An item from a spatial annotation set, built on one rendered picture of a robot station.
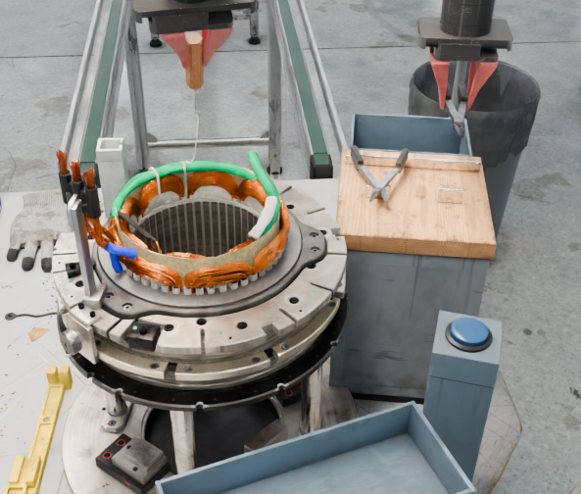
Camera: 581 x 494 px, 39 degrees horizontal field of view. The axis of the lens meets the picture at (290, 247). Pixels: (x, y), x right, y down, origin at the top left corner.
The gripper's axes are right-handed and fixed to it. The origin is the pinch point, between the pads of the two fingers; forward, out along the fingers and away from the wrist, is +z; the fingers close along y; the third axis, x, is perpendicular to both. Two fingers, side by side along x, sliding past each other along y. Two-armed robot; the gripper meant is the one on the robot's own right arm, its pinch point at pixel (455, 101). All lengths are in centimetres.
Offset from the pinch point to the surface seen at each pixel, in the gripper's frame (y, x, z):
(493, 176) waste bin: -32, -123, 84
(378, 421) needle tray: 8.9, 39.3, 13.5
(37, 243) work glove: 65, -19, 38
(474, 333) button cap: -1.5, 25.4, 14.5
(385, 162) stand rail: 7.5, -4.1, 11.2
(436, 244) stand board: 1.7, 11.8, 12.8
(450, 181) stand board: -0.8, -1.2, 12.1
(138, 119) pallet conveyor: 85, -164, 90
